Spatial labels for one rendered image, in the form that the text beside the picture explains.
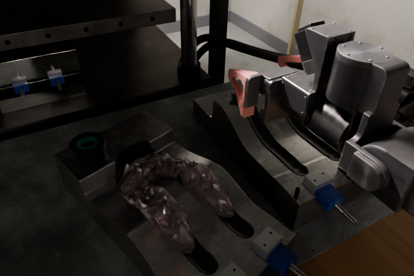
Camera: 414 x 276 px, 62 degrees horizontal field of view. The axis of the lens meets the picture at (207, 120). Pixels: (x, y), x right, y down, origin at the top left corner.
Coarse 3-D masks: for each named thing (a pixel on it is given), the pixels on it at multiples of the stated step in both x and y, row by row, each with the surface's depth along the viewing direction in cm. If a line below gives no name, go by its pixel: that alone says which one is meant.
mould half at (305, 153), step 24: (216, 96) 110; (264, 96) 97; (216, 120) 97; (240, 120) 90; (240, 144) 88; (288, 144) 88; (240, 168) 92; (264, 168) 81; (312, 168) 80; (336, 168) 80; (264, 192) 84; (288, 192) 74; (360, 192) 84; (288, 216) 77; (312, 216) 78
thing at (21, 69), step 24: (24, 48) 112; (48, 48) 113; (72, 48) 113; (0, 72) 105; (24, 72) 109; (48, 72) 112; (72, 72) 116; (0, 96) 109; (48, 96) 117; (72, 96) 121
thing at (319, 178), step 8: (304, 176) 75; (312, 176) 74; (320, 176) 75; (328, 176) 75; (304, 184) 76; (312, 184) 73; (320, 184) 73; (328, 184) 74; (312, 192) 74; (320, 192) 73; (328, 192) 73; (336, 192) 73; (320, 200) 73; (328, 200) 71; (336, 200) 71; (328, 208) 72; (336, 208) 71; (344, 216) 70
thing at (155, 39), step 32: (128, 32) 169; (160, 32) 169; (96, 64) 141; (128, 64) 142; (160, 64) 142; (96, 96) 122; (128, 96) 123; (160, 96) 128; (0, 128) 106; (32, 128) 111
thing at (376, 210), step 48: (192, 96) 121; (0, 144) 98; (48, 144) 99; (192, 144) 100; (0, 192) 84; (48, 192) 84; (0, 240) 74; (48, 240) 74; (96, 240) 74; (336, 240) 75
